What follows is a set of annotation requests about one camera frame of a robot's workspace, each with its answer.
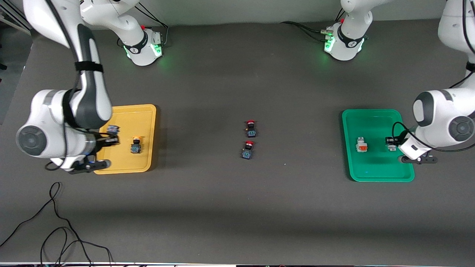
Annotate yellow plastic tray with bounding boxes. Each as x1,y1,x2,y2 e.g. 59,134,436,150
94,104,157,175

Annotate green plastic tray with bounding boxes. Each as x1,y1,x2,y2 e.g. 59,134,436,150
341,109,415,182

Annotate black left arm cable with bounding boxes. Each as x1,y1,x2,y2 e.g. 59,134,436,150
392,0,475,152

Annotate loose black cable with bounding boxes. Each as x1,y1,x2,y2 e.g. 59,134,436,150
0,182,113,267

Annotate black right arm base cables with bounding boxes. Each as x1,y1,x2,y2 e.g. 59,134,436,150
140,3,169,47

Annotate black arm base cables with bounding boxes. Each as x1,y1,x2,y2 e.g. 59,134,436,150
140,3,169,47
280,7,347,42

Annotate aluminium frame rail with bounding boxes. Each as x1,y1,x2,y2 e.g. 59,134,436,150
0,7,37,34

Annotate black left arm base cables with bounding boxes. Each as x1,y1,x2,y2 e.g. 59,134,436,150
280,7,347,42

